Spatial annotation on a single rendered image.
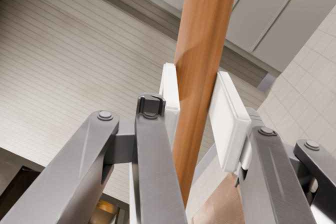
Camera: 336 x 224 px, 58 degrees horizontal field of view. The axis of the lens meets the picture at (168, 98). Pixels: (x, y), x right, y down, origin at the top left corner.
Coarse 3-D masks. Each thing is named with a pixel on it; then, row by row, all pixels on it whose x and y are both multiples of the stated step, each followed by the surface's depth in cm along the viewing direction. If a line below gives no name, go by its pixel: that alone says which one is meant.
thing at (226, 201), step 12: (228, 180) 219; (216, 192) 226; (228, 192) 211; (240, 192) 205; (204, 204) 234; (216, 204) 218; (228, 204) 204; (240, 204) 192; (204, 216) 225; (216, 216) 210; (228, 216) 197; (240, 216) 186
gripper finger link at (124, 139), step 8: (120, 120) 13; (128, 120) 13; (120, 128) 13; (128, 128) 13; (120, 136) 12; (128, 136) 12; (112, 144) 12; (120, 144) 12; (128, 144) 12; (112, 152) 12; (120, 152) 12; (128, 152) 13; (104, 160) 12; (112, 160) 12; (120, 160) 13; (128, 160) 13
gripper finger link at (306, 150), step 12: (300, 144) 13; (312, 144) 13; (300, 156) 12; (312, 156) 12; (324, 156) 12; (312, 168) 12; (324, 168) 11; (324, 180) 11; (312, 192) 13; (324, 192) 11; (312, 204) 11; (324, 204) 11; (324, 216) 11
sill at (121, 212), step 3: (120, 210) 210; (123, 210) 212; (117, 213) 210; (120, 213) 208; (123, 213) 209; (117, 216) 206; (120, 216) 206; (123, 216) 207; (117, 219) 202; (120, 219) 203; (114, 222) 206; (117, 222) 200; (120, 222) 201
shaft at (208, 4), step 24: (192, 0) 18; (216, 0) 17; (192, 24) 18; (216, 24) 18; (192, 48) 18; (216, 48) 19; (192, 72) 19; (216, 72) 20; (192, 96) 20; (192, 120) 20; (192, 144) 21; (192, 168) 22
